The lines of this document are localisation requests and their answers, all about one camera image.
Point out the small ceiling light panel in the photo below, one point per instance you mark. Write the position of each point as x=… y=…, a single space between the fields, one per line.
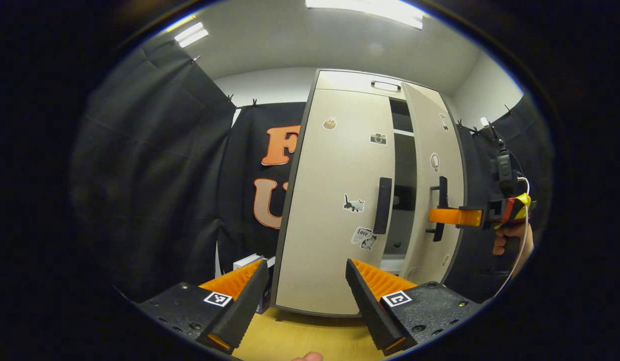
x=191 y=34

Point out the beige double-door shoe cabinet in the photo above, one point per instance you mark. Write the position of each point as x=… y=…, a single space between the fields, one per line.
x=402 y=165

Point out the beige cabinet door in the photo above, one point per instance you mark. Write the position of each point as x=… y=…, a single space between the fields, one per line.
x=430 y=130
x=330 y=240

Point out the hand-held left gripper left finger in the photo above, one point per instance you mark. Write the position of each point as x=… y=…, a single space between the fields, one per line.
x=244 y=311

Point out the beige cabinet drawer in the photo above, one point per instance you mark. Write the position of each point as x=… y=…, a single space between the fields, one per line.
x=350 y=81

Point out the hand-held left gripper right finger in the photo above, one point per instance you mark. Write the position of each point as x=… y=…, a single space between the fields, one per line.
x=370 y=311

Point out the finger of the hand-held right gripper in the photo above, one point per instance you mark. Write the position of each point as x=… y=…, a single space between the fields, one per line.
x=455 y=216

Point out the long ceiling light panel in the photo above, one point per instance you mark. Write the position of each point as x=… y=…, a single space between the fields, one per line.
x=365 y=10

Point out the white blue cardboard box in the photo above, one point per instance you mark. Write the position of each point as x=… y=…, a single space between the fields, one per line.
x=249 y=261

